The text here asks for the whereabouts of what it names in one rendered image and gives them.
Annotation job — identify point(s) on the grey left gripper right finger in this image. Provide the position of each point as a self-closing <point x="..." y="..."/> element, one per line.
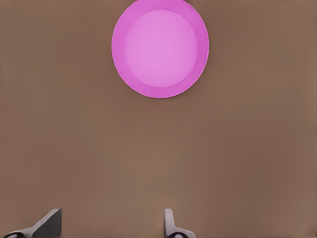
<point x="169" y="223"/>

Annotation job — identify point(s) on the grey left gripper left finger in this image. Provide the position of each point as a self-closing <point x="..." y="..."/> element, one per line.
<point x="47" y="225"/>

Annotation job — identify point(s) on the pink round plate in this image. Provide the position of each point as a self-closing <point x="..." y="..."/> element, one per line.
<point x="160" y="49"/>

